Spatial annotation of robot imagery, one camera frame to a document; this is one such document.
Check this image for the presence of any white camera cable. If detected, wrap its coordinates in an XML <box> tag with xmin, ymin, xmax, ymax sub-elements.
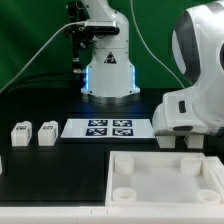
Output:
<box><xmin>0</xmin><ymin>20</ymin><xmax>88</xmax><ymax>95</ymax></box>

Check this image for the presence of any black cable bundle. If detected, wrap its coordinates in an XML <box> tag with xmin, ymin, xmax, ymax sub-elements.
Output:
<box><xmin>0</xmin><ymin>72</ymin><xmax>84</xmax><ymax>95</ymax></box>

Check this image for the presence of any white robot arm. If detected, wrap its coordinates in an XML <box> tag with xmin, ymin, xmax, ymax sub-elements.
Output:
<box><xmin>81</xmin><ymin>0</ymin><xmax>224</xmax><ymax>136</ymax></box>

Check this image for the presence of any black camera on mount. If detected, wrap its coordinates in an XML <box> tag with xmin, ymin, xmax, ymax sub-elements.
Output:
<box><xmin>66</xmin><ymin>0</ymin><xmax>120</xmax><ymax>51</ymax></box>

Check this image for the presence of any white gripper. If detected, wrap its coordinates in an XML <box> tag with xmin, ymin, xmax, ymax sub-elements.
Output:
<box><xmin>152</xmin><ymin>86</ymin><xmax>224</xmax><ymax>136</ymax></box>

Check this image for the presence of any white marker board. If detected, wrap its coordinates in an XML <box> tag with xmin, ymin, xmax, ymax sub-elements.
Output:
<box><xmin>61</xmin><ymin>119</ymin><xmax>155</xmax><ymax>139</ymax></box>

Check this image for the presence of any white fence obstacle wall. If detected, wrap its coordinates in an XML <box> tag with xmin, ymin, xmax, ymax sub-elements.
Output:
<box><xmin>0</xmin><ymin>206</ymin><xmax>224</xmax><ymax>224</ymax></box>

